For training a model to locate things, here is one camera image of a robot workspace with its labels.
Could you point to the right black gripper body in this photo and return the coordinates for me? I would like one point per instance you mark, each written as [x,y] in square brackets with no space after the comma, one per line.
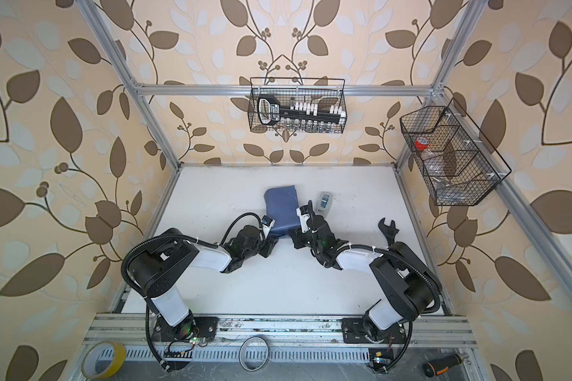
[317,247]

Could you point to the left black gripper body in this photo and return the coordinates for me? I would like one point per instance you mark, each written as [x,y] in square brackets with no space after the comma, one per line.
[264,248]

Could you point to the blue wrapping paper sheet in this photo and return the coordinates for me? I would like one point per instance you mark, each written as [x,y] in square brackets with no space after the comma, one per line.
[281,206]

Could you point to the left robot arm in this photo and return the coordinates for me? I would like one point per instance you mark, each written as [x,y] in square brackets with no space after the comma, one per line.
[153,267]

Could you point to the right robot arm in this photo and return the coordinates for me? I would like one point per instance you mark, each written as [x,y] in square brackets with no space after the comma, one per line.
[410,288]

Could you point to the black adjustable wrench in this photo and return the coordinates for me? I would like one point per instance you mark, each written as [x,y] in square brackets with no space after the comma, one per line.
[389,231]

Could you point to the black socket set holder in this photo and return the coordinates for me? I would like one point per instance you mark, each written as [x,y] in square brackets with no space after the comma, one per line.
[270,111]

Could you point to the yellow tape roll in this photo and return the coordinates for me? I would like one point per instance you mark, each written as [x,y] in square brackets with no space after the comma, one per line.
[103,360]

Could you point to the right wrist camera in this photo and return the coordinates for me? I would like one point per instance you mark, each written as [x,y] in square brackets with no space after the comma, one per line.
[306,214]

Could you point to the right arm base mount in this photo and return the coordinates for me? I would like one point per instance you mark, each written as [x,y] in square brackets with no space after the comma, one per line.
[362,331]

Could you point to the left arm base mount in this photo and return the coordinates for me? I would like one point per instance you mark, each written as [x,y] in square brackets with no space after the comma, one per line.
[199,327]

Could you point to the back wire basket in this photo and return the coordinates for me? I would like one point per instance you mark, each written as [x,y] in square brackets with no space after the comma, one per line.
[325,91]

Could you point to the wire basket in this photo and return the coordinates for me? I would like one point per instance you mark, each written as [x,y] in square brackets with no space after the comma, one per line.
[461,166]
[325,91]

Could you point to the right wire basket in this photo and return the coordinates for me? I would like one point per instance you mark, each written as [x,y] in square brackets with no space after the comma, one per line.
[461,166]

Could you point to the orange handled screwdriver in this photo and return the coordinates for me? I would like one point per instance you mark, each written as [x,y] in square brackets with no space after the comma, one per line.
[440,366]

